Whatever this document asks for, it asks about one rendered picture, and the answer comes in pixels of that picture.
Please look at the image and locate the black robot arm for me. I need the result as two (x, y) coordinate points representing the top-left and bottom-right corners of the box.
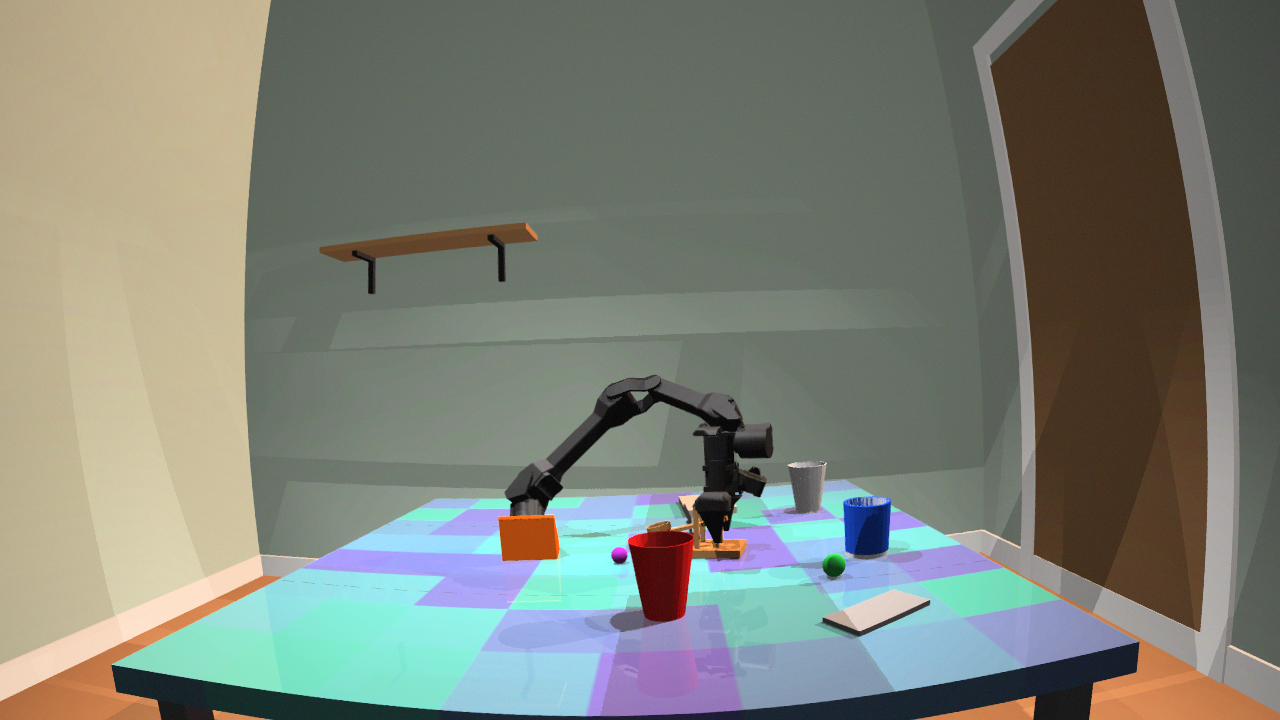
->
(504, 375), (773, 516)

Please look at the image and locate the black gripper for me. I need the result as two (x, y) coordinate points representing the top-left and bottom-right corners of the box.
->
(695, 457), (742, 543)

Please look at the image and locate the green ball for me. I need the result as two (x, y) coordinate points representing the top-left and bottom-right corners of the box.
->
(822, 553), (846, 577)

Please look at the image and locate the blue cup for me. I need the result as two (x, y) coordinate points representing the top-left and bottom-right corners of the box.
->
(844, 496), (891, 560)

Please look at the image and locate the red plastic cup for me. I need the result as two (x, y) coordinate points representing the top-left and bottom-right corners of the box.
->
(627, 530), (694, 621)

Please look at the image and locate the beige flat rectangular plank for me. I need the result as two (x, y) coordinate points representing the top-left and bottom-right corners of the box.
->
(822, 591), (931, 637)

